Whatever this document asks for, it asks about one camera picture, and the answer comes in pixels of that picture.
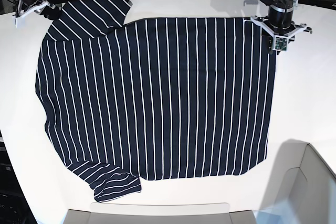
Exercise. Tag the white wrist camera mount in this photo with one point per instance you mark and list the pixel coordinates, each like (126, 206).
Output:
(279, 38)
(23, 10)

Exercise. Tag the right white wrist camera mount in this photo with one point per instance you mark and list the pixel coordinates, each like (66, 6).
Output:
(23, 10)

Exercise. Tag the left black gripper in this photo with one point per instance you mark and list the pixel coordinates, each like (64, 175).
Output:
(280, 17)

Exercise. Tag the navy white striped T-shirt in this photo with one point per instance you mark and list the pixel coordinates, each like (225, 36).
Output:
(158, 98)

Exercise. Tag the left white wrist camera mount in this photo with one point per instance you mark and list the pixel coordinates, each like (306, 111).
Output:
(279, 38)

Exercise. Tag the grey bin front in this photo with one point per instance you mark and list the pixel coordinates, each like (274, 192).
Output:
(125, 213)

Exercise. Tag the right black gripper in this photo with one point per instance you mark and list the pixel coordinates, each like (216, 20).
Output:
(49, 10)

